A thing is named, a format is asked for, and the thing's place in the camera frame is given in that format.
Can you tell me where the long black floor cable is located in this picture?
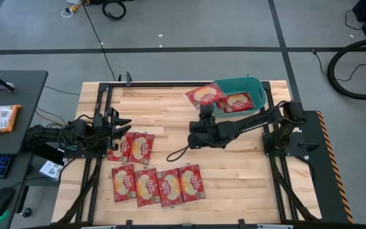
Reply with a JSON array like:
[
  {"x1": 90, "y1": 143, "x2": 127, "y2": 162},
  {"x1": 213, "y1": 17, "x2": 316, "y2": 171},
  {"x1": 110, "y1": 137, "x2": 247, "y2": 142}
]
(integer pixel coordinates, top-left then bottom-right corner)
[{"x1": 81, "y1": 0, "x2": 118, "y2": 82}]

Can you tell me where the teal plastic basket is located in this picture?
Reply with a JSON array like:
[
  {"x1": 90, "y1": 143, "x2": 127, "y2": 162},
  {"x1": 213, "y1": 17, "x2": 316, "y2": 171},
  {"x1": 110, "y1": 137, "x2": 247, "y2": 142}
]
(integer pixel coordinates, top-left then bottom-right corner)
[{"x1": 212, "y1": 76, "x2": 267, "y2": 118}]

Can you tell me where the black computer mouse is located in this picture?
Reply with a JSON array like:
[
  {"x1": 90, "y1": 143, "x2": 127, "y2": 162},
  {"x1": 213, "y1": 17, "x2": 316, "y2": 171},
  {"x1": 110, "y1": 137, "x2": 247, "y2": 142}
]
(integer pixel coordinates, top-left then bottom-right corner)
[{"x1": 0, "y1": 186, "x2": 16, "y2": 219}]

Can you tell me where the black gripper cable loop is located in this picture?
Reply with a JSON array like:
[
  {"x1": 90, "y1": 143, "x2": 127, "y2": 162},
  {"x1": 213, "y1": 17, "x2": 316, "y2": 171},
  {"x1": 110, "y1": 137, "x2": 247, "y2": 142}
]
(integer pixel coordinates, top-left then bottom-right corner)
[{"x1": 166, "y1": 144, "x2": 190, "y2": 162}]

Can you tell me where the white printed leaflet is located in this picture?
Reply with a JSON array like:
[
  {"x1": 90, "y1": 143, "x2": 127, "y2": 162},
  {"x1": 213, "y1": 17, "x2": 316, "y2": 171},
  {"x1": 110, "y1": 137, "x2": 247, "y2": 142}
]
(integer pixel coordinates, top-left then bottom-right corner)
[{"x1": 39, "y1": 160, "x2": 64, "y2": 181}]

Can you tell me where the white and yellow power cable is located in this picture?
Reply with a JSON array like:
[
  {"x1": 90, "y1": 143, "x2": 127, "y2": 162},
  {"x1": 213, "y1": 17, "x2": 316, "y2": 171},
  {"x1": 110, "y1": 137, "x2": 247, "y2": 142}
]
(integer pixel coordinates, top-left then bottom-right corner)
[{"x1": 60, "y1": 0, "x2": 90, "y2": 18}]

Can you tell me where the black office desk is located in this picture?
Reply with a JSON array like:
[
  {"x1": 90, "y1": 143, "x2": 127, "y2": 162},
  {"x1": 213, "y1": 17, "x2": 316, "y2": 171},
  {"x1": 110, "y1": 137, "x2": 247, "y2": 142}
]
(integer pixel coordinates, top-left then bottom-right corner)
[{"x1": 0, "y1": 69, "x2": 49, "y2": 229}]

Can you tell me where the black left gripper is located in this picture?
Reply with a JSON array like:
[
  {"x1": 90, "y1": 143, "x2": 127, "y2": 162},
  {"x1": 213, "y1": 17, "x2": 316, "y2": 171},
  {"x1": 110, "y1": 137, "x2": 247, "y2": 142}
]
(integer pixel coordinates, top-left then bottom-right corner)
[{"x1": 90, "y1": 108, "x2": 132, "y2": 151}]

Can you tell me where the large black hoop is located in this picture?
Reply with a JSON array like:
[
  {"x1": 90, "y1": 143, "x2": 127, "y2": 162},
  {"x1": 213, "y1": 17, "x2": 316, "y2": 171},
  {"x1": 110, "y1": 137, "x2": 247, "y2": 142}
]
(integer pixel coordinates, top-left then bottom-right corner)
[{"x1": 327, "y1": 37, "x2": 366, "y2": 101}]

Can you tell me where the coiled black cable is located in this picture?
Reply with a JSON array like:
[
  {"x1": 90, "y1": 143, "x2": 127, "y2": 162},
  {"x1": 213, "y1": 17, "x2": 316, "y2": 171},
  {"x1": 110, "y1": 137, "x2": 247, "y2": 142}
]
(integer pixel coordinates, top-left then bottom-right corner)
[{"x1": 102, "y1": 0, "x2": 127, "y2": 22}]

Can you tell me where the red popcorn bag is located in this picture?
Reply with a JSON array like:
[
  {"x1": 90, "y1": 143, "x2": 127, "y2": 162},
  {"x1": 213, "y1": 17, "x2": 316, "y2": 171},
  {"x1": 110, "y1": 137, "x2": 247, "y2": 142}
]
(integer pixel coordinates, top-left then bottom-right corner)
[
  {"x1": 111, "y1": 163, "x2": 137, "y2": 204},
  {"x1": 185, "y1": 81, "x2": 227, "y2": 110},
  {"x1": 216, "y1": 92, "x2": 255, "y2": 114},
  {"x1": 156, "y1": 168, "x2": 184, "y2": 208},
  {"x1": 177, "y1": 163, "x2": 207, "y2": 204},
  {"x1": 128, "y1": 132, "x2": 155, "y2": 165},
  {"x1": 133, "y1": 167, "x2": 161, "y2": 208},
  {"x1": 107, "y1": 131, "x2": 136, "y2": 162}
]

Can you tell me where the black aluminium table frame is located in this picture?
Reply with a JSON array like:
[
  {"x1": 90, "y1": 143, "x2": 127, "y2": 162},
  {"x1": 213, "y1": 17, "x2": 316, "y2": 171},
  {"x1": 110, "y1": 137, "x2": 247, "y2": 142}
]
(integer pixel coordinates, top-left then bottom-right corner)
[{"x1": 55, "y1": 71, "x2": 320, "y2": 229}]

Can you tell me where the black rectangular box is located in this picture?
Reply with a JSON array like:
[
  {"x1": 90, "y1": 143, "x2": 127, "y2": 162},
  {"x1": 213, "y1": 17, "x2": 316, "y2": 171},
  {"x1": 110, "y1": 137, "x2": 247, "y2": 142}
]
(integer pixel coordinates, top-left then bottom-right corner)
[{"x1": 22, "y1": 142, "x2": 65, "y2": 165}]

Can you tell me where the orange snack bag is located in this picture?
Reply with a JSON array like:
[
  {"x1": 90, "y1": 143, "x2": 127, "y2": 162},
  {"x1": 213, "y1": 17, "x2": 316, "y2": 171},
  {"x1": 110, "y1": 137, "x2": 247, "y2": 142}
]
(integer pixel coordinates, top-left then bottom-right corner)
[{"x1": 0, "y1": 104, "x2": 22, "y2": 136}]

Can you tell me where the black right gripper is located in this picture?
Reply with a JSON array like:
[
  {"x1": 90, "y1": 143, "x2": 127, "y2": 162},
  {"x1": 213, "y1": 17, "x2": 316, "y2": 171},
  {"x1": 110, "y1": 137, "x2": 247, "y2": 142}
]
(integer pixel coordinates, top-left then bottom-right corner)
[{"x1": 187, "y1": 104, "x2": 225, "y2": 149}]

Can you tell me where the black platform with yellow stripes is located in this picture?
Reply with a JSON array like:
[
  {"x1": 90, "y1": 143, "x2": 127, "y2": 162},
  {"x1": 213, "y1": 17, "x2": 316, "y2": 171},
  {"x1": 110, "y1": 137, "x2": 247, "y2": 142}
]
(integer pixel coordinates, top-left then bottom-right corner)
[{"x1": 295, "y1": 110, "x2": 355, "y2": 224}]

